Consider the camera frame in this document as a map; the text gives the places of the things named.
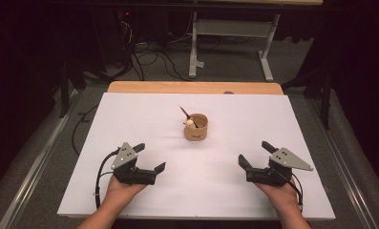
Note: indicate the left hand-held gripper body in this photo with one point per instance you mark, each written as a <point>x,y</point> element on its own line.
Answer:
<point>131,175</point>

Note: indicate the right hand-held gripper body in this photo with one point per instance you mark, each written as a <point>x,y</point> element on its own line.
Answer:
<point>269,175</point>

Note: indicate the tan sack-shaped bear pen holder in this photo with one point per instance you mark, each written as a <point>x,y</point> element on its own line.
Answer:
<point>196,133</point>

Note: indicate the dark pencil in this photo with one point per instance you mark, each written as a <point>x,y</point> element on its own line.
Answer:
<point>184,111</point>

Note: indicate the person's left hand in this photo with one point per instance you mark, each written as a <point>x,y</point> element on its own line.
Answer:
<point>122,192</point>

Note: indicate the person's right hand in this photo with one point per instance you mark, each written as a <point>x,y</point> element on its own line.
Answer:
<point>282,195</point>

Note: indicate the white table mat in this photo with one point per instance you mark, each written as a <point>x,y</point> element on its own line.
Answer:
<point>209,184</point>

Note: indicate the wooden table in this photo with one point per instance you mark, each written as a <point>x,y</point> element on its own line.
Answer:
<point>164,87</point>

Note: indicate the dark metal stand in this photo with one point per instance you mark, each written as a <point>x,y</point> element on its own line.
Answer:
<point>326,95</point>
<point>64,92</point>

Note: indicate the aluminium floor rail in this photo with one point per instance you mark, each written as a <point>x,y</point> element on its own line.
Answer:
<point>346,171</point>
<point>34,171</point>

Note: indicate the white metal frame desk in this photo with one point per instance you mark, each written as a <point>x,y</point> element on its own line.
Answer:
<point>231,28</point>

